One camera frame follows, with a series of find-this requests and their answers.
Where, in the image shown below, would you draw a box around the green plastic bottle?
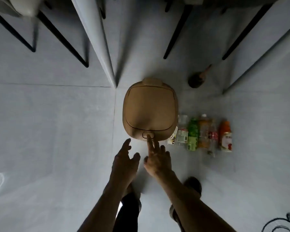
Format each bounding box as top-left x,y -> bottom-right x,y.
187,117 -> 199,151

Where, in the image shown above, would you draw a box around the person's black shorts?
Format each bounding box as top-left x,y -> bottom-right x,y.
113,192 -> 142,232

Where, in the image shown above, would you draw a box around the person's left hand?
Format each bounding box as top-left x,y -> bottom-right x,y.
110,138 -> 141,189

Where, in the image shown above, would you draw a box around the person's right forearm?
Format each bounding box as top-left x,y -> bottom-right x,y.
157,174 -> 236,232

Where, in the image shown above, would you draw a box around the clear plastic bottle red label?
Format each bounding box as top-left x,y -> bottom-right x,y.
207,118 -> 219,158

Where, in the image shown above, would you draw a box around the orange plastic bottle white cap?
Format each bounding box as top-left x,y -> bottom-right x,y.
198,114 -> 211,149

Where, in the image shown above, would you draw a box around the person's left forearm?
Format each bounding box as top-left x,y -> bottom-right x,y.
77,181 -> 134,232

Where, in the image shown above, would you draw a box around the clear bottle white label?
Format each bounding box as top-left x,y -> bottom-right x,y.
176,115 -> 189,145

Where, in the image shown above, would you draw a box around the person's right hand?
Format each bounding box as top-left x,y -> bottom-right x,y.
143,134 -> 177,184

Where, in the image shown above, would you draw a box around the brown plastic trash bin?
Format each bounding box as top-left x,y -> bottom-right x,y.
122,77 -> 179,142

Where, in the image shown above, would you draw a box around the person's dark right shoe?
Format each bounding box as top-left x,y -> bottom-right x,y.
183,176 -> 202,198

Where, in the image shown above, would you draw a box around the black coiled cable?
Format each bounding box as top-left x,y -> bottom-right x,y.
261,212 -> 290,232

